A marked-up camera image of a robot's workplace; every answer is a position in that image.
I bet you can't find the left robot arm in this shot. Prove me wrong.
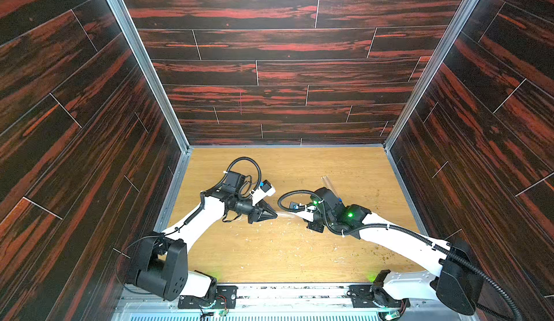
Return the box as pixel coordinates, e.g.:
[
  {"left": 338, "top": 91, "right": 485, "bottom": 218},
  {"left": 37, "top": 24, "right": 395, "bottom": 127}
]
[{"left": 127, "top": 167, "right": 278, "bottom": 308}]

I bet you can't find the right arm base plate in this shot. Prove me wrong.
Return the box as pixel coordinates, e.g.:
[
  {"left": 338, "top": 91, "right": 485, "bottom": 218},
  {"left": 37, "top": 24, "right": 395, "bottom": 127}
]
[{"left": 346, "top": 284, "right": 410, "bottom": 309}]

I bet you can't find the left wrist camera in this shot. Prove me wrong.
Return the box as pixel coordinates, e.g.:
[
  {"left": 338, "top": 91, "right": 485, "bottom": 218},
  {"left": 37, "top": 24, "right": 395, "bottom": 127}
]
[{"left": 252, "top": 180, "right": 276, "bottom": 206}]

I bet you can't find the clear test tube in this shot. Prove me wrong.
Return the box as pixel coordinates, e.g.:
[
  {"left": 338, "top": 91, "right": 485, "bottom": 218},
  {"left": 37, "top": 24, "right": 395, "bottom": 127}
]
[
  {"left": 321, "top": 175, "right": 334, "bottom": 190},
  {"left": 277, "top": 211, "right": 300, "bottom": 219}
]

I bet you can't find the aluminium front rail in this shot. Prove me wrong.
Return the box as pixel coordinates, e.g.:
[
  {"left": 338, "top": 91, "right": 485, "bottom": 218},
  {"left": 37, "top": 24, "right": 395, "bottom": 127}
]
[{"left": 112, "top": 283, "right": 477, "bottom": 321}]

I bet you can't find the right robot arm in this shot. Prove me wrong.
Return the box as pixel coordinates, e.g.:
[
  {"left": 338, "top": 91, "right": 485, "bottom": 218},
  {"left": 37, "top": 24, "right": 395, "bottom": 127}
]
[{"left": 278, "top": 188, "right": 524, "bottom": 320}]

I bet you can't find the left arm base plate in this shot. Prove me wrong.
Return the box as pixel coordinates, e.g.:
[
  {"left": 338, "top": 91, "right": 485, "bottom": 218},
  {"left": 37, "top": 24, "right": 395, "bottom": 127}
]
[{"left": 177, "top": 284, "right": 238, "bottom": 309}]

